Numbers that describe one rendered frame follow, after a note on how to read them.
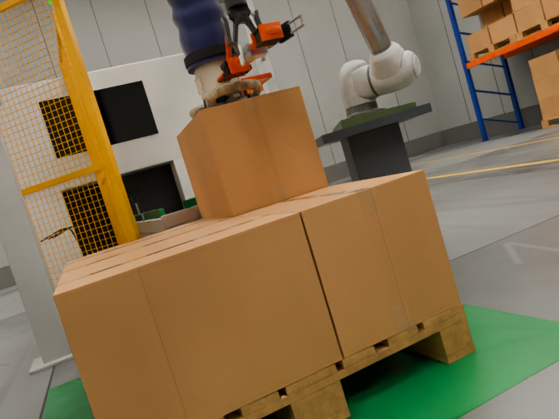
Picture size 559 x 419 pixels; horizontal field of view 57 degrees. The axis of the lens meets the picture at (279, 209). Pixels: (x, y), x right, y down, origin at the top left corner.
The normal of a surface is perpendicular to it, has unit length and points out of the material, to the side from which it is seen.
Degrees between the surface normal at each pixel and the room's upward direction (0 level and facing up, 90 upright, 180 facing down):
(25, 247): 90
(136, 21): 90
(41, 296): 90
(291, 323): 90
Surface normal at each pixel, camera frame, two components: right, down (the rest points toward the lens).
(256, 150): 0.33, -0.03
